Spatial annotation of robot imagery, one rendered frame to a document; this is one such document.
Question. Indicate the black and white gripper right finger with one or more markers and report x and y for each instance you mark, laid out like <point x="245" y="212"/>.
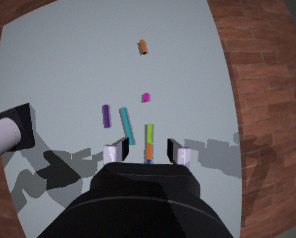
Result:
<point x="178" y="154"/>

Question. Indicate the turquoise rod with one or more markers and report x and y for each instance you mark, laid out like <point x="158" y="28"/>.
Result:
<point x="127" y="127"/>

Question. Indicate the purple rod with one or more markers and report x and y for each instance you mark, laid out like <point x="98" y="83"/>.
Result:
<point x="106" y="116"/>

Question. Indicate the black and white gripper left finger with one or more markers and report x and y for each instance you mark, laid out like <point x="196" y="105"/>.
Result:
<point x="116" y="152"/>

